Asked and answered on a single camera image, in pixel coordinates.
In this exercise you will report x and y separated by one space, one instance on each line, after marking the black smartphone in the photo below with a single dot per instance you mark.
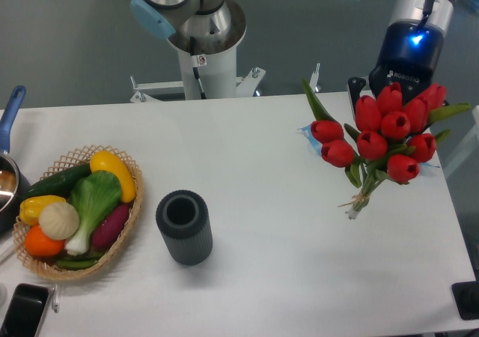
26 311

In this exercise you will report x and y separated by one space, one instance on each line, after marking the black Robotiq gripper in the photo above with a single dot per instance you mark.
408 56

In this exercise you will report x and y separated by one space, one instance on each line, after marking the red tulip bouquet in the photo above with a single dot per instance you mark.
388 141

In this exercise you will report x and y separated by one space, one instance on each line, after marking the green cucumber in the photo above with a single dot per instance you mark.
60 183

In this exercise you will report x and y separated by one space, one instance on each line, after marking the green bok choy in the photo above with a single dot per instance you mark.
94 197

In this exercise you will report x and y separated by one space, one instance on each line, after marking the green pea pods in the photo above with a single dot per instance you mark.
81 262

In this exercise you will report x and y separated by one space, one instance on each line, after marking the yellow bell pepper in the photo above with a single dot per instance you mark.
31 208

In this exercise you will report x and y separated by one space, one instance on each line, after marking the small metal clip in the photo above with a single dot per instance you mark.
55 302

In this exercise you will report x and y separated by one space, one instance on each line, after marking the blue-handled dark saucepan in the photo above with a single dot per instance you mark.
13 183

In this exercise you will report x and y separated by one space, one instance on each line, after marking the purple sweet potato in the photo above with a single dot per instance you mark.
108 231

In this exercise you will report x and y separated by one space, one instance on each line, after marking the white frame at right edge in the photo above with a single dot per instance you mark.
463 149

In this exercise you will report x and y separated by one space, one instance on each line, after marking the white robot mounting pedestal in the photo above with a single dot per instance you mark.
203 77

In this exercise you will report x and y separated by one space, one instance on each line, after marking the black device at right edge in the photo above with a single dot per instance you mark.
466 299

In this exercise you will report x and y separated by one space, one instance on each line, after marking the dark grey ribbed vase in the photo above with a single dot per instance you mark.
183 220

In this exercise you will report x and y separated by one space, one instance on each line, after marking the white steamed bun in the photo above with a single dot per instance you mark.
59 220

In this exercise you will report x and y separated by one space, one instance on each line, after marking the woven wicker basket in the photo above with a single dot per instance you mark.
70 159

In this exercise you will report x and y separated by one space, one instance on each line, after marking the yellow squash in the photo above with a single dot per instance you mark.
107 161

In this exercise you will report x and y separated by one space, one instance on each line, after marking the orange fruit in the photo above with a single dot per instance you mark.
40 245

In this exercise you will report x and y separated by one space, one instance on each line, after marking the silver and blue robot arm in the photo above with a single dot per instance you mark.
206 33

